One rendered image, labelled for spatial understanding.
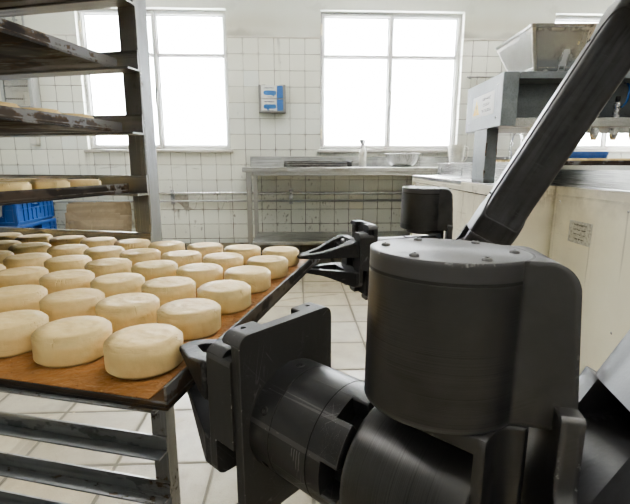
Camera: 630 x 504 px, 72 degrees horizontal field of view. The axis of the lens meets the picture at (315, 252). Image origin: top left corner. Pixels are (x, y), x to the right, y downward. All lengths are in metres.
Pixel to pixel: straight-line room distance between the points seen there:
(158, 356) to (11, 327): 0.12
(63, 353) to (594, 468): 0.29
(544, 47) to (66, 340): 1.54
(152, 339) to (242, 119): 4.28
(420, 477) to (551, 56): 1.56
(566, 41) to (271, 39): 3.37
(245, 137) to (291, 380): 4.35
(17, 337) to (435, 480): 0.29
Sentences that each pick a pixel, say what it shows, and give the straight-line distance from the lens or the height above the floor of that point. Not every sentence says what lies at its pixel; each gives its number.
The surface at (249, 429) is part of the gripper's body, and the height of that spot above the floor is 0.78.
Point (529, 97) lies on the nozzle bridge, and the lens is 1.65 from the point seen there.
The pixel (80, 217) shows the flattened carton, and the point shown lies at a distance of 4.86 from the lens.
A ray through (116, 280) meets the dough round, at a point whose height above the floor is 0.79.
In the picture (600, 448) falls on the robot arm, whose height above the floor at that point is 0.80.
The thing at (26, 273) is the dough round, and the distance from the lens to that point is 0.54.
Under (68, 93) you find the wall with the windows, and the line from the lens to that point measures 5.05.
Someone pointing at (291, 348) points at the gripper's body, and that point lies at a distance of 0.23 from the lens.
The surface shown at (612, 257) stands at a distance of 1.34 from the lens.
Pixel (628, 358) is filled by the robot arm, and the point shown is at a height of 0.83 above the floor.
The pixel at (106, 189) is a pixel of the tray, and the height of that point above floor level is 0.87.
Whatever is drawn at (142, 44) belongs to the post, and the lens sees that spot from 0.76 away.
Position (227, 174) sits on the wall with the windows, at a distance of 4.55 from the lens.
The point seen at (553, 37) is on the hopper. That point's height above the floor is 1.28.
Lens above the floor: 0.90
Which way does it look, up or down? 11 degrees down
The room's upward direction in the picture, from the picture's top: straight up
